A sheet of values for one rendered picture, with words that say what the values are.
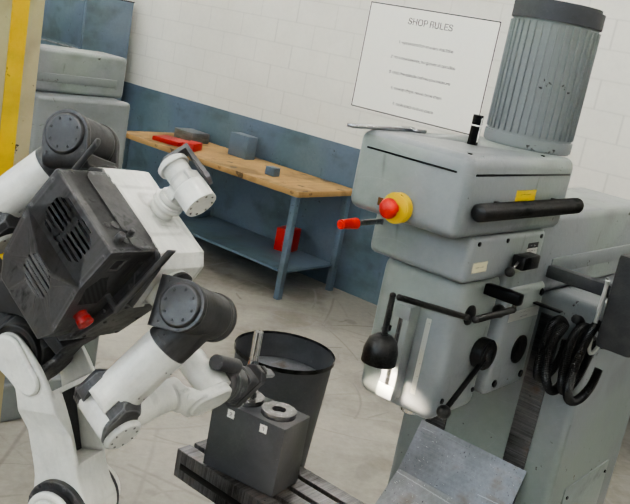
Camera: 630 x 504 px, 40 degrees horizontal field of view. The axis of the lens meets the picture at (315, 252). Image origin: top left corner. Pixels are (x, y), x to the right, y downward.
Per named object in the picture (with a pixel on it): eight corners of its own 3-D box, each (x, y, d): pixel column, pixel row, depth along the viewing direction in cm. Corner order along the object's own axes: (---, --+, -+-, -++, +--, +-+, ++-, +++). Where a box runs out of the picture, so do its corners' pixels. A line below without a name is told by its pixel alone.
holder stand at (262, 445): (271, 498, 214) (285, 425, 209) (202, 463, 224) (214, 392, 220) (297, 481, 224) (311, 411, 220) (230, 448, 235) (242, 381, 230)
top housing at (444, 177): (453, 242, 160) (474, 155, 156) (344, 204, 175) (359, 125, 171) (560, 229, 196) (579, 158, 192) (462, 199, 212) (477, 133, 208)
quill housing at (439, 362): (430, 426, 182) (464, 282, 174) (353, 388, 194) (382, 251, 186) (475, 407, 196) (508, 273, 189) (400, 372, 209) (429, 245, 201)
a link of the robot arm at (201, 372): (220, 411, 194) (195, 408, 183) (194, 375, 198) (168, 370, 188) (256, 376, 192) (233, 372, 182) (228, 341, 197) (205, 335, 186)
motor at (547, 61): (546, 156, 186) (585, 3, 179) (467, 135, 198) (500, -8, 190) (583, 157, 202) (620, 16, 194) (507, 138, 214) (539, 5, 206)
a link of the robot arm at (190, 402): (227, 403, 190) (177, 425, 180) (204, 373, 193) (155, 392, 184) (237, 386, 186) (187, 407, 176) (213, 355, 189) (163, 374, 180)
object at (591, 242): (504, 305, 190) (527, 216, 185) (419, 273, 203) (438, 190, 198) (633, 272, 251) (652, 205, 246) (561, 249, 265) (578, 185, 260)
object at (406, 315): (390, 401, 183) (411, 307, 178) (375, 394, 185) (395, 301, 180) (400, 397, 186) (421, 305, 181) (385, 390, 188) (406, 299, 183)
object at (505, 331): (485, 398, 194) (513, 289, 188) (397, 358, 209) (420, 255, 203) (523, 382, 209) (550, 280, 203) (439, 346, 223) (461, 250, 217)
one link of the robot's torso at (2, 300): (-61, 293, 184) (-18, 239, 177) (-17, 282, 195) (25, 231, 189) (18, 396, 180) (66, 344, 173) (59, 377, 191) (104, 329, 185)
